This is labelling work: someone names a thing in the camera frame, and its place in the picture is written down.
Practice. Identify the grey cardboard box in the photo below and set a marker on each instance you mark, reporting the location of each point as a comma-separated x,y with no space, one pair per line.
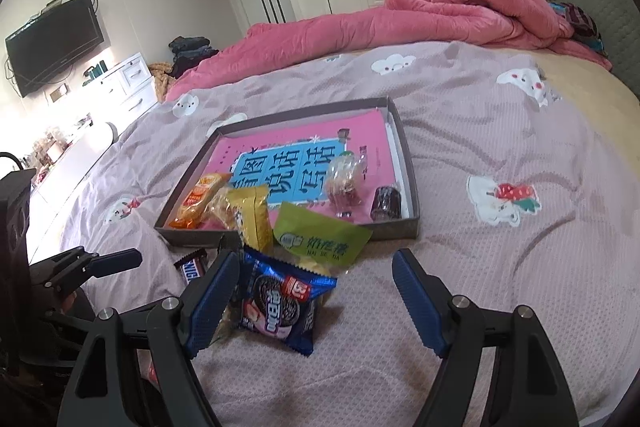
406,167

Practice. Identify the pink picture book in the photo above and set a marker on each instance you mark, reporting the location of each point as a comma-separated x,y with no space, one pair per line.
300,137

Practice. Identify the white desk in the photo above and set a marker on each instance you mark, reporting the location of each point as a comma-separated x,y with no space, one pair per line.
60,187

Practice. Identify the yellow brown blanket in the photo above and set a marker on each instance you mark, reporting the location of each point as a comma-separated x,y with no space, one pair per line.
162,79

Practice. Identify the dark chocolate cake packet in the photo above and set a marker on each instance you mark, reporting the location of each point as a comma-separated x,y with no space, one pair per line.
386,202

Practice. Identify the teal bottles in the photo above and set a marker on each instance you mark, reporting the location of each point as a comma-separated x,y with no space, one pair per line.
95,69

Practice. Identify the pink quilt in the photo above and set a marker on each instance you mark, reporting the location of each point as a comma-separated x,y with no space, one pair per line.
450,7

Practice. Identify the pile of dark clothes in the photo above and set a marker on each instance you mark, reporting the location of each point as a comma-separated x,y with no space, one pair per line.
192,52

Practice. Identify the white dresser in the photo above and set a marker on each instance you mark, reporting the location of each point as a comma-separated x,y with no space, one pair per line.
135,82

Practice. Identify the golden yellow snack packet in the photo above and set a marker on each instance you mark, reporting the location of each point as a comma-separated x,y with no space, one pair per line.
250,212

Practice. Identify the orange yellow snack packet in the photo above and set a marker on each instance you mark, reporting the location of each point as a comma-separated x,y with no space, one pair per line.
197,202

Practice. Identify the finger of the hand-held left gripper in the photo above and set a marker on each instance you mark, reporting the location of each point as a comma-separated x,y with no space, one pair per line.
75,318
112,262

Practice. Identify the black wall television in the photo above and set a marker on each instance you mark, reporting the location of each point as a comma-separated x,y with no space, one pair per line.
55,42

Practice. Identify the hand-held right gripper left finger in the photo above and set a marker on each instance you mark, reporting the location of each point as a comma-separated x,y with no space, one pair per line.
210,307

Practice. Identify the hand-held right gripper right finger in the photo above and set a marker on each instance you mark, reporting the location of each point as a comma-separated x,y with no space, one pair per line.
420,302

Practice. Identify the clear packet with brown sweets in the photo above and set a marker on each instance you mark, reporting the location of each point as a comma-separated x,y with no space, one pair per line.
345,184

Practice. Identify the wall socket panel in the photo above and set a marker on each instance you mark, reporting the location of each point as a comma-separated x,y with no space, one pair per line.
58,92

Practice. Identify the white chair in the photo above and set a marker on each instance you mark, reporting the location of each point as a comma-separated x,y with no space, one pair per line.
97,139

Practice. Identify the blue cookie packet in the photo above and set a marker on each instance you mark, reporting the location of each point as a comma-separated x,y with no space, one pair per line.
280,302

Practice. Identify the colourful striped clothes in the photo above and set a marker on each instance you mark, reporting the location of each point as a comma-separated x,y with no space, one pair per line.
580,19

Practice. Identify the brown chocolate bar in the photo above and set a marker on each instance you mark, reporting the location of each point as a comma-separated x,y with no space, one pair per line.
192,268

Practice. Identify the green cake packet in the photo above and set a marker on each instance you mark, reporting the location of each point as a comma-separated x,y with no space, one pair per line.
320,237

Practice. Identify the purple printed bedsheet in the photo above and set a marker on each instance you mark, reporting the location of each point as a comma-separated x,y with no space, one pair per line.
500,282

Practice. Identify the grey padded headboard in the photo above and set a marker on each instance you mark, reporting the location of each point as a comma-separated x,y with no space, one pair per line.
600,7

